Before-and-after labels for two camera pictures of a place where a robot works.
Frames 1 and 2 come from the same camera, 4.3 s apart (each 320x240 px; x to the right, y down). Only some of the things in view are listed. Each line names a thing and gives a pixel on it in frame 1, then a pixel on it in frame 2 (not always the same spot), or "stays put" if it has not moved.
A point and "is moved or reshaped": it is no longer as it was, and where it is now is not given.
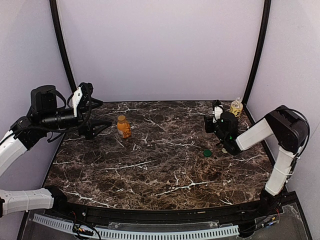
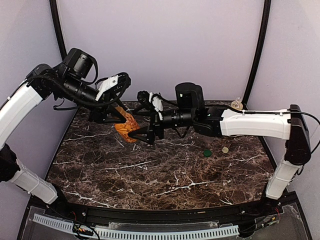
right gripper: x=208 y=124 → x=157 y=125
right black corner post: x=259 y=53 stays put
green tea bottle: x=236 y=107 stays put
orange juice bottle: x=123 y=127 is moved or reshaped
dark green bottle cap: x=207 y=153 stays put
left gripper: x=85 y=113 → x=101 y=110
